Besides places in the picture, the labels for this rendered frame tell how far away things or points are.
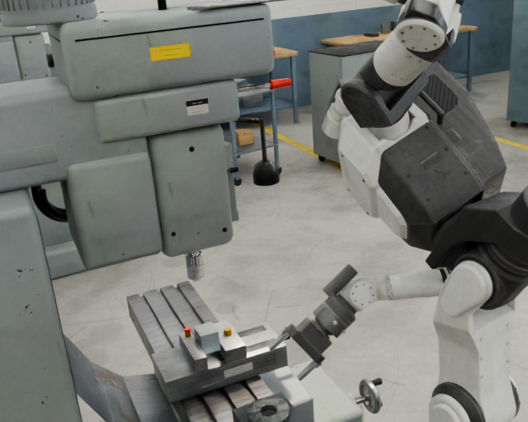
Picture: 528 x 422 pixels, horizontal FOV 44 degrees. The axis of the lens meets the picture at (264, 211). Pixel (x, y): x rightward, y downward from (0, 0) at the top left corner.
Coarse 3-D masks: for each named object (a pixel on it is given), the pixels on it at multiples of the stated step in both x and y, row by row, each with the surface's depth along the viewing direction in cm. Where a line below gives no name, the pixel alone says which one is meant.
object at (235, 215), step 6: (228, 144) 164; (228, 150) 164; (228, 156) 165; (228, 162) 165; (228, 168) 166; (228, 174) 166; (228, 180) 167; (234, 186) 168; (234, 192) 168; (234, 198) 169; (234, 204) 170; (234, 210) 170; (234, 216) 171
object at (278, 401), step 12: (276, 396) 141; (240, 408) 138; (252, 408) 136; (264, 408) 137; (276, 408) 136; (288, 408) 135; (240, 420) 135; (252, 420) 132; (264, 420) 132; (276, 420) 132; (288, 420) 134; (300, 420) 133
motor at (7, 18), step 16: (0, 0) 133; (16, 0) 130; (32, 0) 129; (48, 0) 130; (64, 0) 131; (80, 0) 134; (0, 16) 135; (16, 16) 131; (32, 16) 130; (48, 16) 130; (64, 16) 132; (80, 16) 134
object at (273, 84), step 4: (272, 80) 154; (276, 80) 154; (280, 80) 154; (284, 80) 155; (288, 80) 155; (260, 84) 153; (264, 84) 153; (268, 84) 154; (272, 84) 153; (276, 84) 154; (280, 84) 154; (284, 84) 155; (288, 84) 155; (240, 88) 151; (244, 88) 151; (248, 88) 152; (252, 88) 152; (256, 88) 153; (260, 88) 153; (264, 88) 154; (272, 88) 154; (276, 88) 154
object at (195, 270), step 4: (188, 260) 170; (192, 260) 170; (196, 260) 170; (200, 260) 171; (188, 264) 171; (192, 264) 170; (196, 264) 170; (200, 264) 171; (188, 268) 171; (192, 268) 171; (196, 268) 171; (200, 268) 171; (188, 272) 172; (192, 272) 171; (196, 272) 171; (200, 272) 172; (188, 276) 173; (192, 276) 172; (196, 276) 171; (200, 276) 172
